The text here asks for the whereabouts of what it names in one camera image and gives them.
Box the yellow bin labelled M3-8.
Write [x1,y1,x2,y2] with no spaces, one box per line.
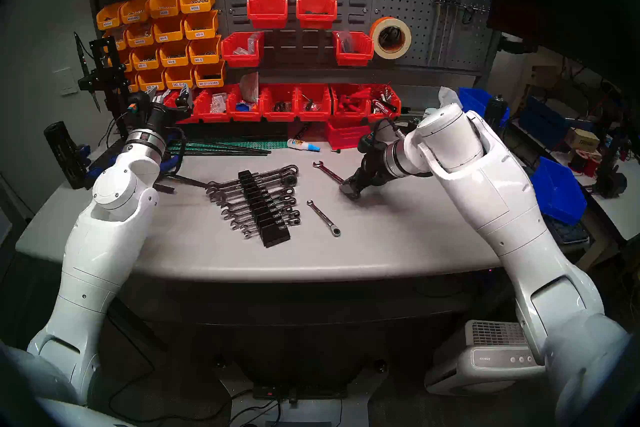
[158,40,192,68]

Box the green cutting mat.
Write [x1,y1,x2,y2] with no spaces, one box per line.
[167,138,290,154]

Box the cream masking tape roll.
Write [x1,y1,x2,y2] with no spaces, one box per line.
[370,17,413,60]

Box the black keyboard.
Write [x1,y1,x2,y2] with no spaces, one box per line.
[542,216,591,246]

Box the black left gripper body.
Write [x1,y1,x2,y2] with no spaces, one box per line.
[141,98,196,137]

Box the yellow bin labelled M4-6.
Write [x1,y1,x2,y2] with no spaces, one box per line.
[152,16,187,43]

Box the yellow bin labelled HEX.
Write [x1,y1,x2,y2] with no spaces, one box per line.
[193,60,227,88]

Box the white air purifier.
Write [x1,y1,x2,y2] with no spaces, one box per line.
[425,320,546,396]

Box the yellow bin labelled M2.5-6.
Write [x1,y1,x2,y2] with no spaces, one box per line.
[136,68,167,91]

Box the red wire spool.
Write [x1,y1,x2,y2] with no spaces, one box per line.
[570,148,603,177]

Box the largest chrome ratchet wrench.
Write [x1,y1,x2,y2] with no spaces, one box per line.
[205,164,300,191]

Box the yellow bin labelled M2.5-5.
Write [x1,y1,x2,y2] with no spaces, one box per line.
[164,65,196,89]

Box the yellow bin labelled M3-6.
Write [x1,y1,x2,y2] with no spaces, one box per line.
[188,35,222,65]

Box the black power adapter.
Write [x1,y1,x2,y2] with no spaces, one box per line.
[595,171,628,199]

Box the dark blue crate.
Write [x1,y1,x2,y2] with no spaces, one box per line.
[520,96,593,146]

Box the black soldering tool stand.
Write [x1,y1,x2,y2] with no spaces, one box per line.
[77,37,132,136]

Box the blue bar clamp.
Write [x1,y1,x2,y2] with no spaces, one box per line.
[85,158,118,184]

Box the blue plastic bin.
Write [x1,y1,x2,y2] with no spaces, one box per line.
[531,157,588,226]
[457,87,493,116]

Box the black power strip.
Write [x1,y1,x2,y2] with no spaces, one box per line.
[252,383,349,401]

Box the white wall switch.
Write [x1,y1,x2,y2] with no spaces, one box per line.
[53,67,80,97]

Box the small cardboard box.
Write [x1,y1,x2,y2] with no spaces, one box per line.
[565,127,601,151]

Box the red wall-hung parts bin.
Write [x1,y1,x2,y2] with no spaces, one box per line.
[332,31,375,67]
[296,0,338,30]
[246,0,290,29]
[220,32,265,68]

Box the black wrench holder case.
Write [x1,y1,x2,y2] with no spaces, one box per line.
[237,170,292,249]

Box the yellow bin labelled M3-4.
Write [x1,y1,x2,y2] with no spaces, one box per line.
[183,10,220,40]

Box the bagged user manual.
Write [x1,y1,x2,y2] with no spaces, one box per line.
[239,72,261,104]

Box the black soldering pen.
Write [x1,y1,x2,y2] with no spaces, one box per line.
[73,32,101,112]

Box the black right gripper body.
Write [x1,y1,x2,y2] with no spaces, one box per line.
[350,151,390,192]

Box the small loose chrome wrench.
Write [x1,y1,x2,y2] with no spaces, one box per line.
[306,200,342,238]

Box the large chrome ratchet wrench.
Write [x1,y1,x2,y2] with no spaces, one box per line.
[207,170,300,196]
[210,176,297,201]

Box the yellow bin labelled M4X4X6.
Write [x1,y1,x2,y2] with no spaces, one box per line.
[125,21,156,48]

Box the medium chrome ratchet wrench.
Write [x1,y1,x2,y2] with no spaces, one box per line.
[224,203,296,222]
[218,187,297,210]
[221,196,298,217]

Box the yellow bin labelled M3-12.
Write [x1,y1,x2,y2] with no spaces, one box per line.
[131,45,162,71]

